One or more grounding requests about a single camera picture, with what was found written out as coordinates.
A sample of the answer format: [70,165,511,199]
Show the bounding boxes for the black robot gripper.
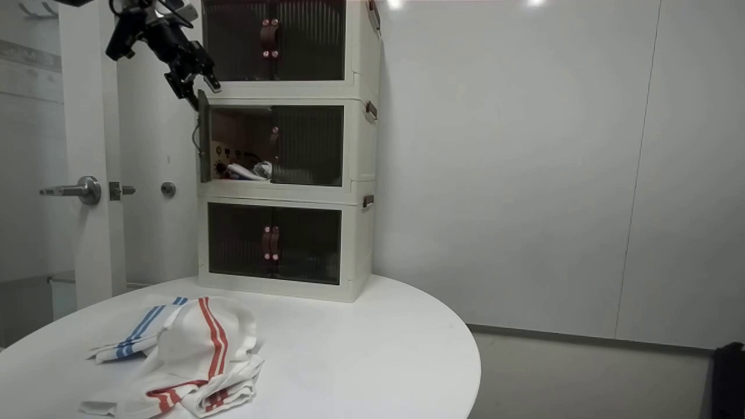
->
[104,0,220,108]

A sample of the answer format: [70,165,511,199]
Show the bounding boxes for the translucent compartment door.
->
[198,91,210,183]

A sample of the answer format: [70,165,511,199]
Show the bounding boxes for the items inside middle compartment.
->
[211,143,271,182]

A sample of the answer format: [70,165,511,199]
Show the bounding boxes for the silver round door lock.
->
[160,182,177,199]

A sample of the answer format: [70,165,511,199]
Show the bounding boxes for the white room door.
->
[58,0,126,308]

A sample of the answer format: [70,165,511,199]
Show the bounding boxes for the white stacked storage cabinet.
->
[198,0,384,301]

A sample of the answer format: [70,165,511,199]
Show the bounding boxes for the blue striped white towel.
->
[87,296,188,364]

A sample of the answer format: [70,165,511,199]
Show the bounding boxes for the red striped white towel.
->
[78,296,263,419]

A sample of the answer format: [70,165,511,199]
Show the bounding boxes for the black object at corner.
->
[710,342,745,419]

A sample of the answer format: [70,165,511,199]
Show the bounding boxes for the silver door lever handle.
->
[42,174,103,208]

